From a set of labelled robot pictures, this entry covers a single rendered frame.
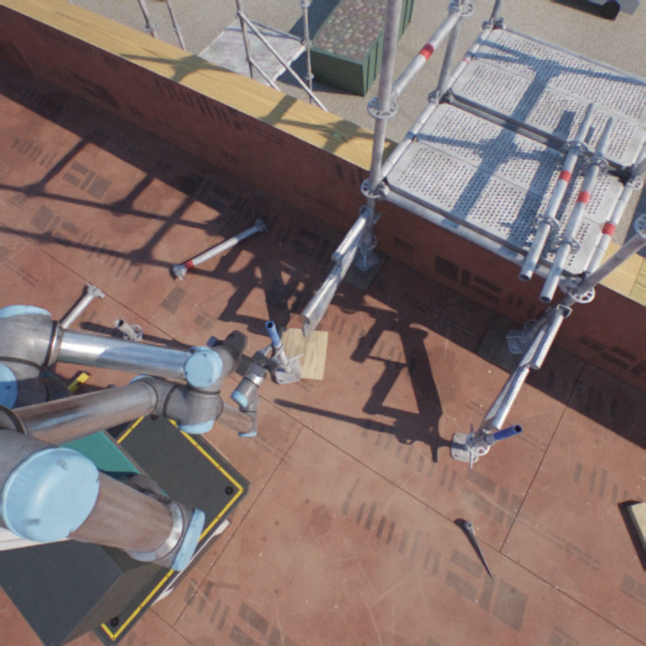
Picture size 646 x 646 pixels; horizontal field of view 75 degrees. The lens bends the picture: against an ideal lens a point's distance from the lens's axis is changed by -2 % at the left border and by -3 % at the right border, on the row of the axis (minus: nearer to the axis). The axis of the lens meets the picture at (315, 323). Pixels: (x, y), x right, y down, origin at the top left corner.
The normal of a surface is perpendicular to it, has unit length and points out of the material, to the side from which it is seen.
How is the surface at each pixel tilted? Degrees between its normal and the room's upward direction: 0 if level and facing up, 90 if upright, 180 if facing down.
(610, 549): 0
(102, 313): 0
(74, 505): 83
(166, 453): 0
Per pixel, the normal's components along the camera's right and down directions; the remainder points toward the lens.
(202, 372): -0.14, -0.04
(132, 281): -0.04, -0.36
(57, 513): 0.95, 0.18
